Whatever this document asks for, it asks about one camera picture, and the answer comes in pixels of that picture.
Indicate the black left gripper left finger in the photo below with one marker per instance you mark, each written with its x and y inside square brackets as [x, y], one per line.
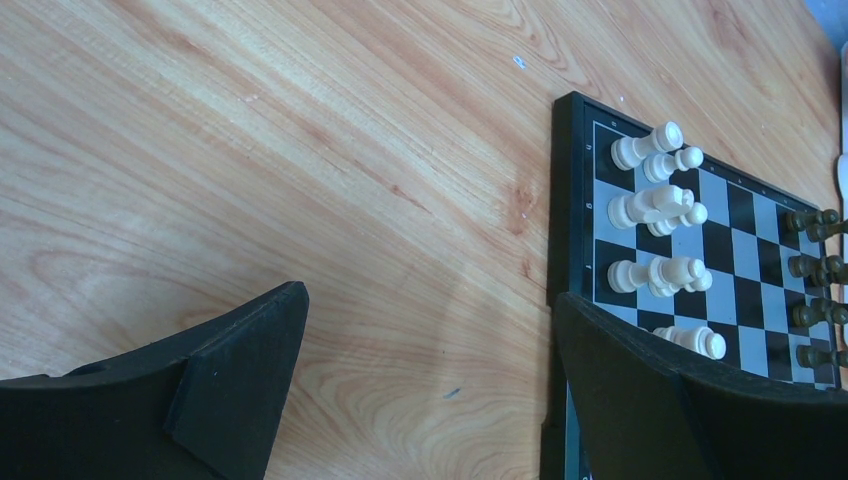
[205, 403]

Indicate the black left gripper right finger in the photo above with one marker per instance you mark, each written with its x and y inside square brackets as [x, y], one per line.
[651, 409]

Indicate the dark pawn piece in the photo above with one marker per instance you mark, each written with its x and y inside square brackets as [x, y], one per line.
[801, 266]
[809, 356]
[798, 221]
[820, 310]

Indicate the dark chess piece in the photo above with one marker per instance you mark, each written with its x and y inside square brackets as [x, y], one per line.
[823, 278]

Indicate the dark brown rook piece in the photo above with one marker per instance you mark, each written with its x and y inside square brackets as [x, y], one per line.
[819, 233]

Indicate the white pawn piece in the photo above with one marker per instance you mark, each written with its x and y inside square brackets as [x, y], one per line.
[697, 215]
[700, 284]
[701, 340]
[659, 167]

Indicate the white bishop piece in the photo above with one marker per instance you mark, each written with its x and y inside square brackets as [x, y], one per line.
[625, 276]

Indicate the black white chessboard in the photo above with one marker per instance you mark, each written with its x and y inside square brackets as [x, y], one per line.
[744, 243]

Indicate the white knight piece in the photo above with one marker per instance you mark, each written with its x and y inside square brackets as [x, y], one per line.
[649, 206]

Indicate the white rook piece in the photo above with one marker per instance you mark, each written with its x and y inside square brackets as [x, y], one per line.
[628, 152]

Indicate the white rack stand base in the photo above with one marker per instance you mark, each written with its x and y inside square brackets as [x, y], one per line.
[841, 164]

